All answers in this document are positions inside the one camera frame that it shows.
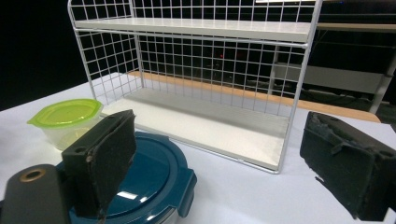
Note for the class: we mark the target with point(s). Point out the clear container with green lid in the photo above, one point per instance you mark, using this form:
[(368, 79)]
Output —
[(65, 113)]

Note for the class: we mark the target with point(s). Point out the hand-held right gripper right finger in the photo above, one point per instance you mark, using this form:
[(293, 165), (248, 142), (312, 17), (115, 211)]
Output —
[(351, 168)]

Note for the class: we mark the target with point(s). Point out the round container with blue lid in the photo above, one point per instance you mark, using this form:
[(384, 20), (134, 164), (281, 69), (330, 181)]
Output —
[(155, 174)]

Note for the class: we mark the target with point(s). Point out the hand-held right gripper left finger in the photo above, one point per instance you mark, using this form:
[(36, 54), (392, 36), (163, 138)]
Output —
[(102, 161)]

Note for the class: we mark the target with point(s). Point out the white frame desk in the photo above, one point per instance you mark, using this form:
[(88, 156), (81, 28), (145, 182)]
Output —
[(342, 79)]

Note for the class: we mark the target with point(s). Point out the white table mat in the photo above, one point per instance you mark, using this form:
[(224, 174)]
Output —
[(249, 199)]

